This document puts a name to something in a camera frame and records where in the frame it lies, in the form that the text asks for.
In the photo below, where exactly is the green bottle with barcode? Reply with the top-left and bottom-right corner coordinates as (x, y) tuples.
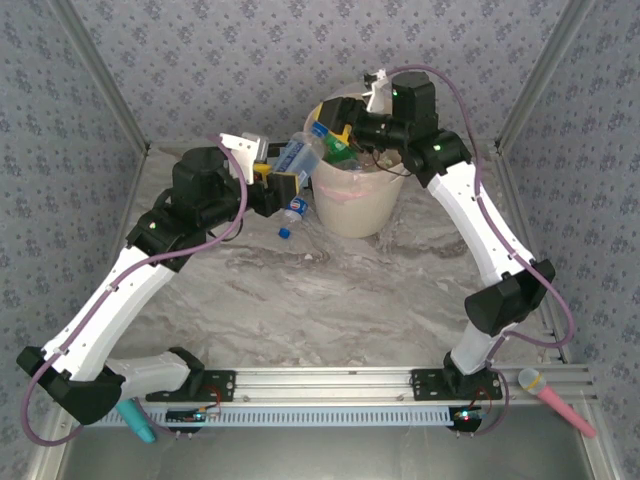
(324, 133), (352, 161)

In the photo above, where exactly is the clear soda water bottle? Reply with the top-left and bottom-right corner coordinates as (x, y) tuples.
(272, 122), (331, 174)

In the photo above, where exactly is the cream plastic bin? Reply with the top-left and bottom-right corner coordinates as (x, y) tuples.
(303, 89), (407, 239)

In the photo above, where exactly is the clear Pepsi bottle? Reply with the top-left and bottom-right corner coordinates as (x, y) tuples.
(277, 197), (310, 240)

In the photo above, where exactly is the teal marker pen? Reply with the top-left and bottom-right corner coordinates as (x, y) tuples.
(114, 397), (158, 445)

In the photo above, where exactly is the pink microphone yellow head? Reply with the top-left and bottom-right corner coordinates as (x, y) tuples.
(517, 367), (599, 440)

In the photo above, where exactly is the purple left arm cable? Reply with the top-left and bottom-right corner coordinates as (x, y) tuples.
(23, 133), (249, 446)

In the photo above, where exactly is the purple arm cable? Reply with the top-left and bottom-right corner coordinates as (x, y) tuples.
(23, 133), (249, 446)
(392, 64), (575, 436)

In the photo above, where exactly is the aluminium frame post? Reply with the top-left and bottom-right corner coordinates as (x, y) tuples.
(497, 0), (597, 151)
(49, 0), (151, 154)

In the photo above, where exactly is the aluminium table edge rail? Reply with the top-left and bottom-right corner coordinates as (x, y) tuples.
(492, 144), (574, 364)

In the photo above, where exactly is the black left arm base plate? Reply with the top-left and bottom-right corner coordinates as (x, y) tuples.
(144, 369), (237, 404)

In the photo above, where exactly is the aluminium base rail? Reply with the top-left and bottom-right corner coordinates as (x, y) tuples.
(144, 367), (599, 405)

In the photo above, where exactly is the white slotted cable duct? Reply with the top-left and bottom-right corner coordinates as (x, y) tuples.
(92, 402), (454, 427)

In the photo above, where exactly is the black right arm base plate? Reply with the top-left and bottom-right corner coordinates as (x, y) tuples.
(410, 368), (504, 401)

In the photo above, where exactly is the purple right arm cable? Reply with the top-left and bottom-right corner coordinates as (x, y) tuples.
(392, 64), (575, 436)

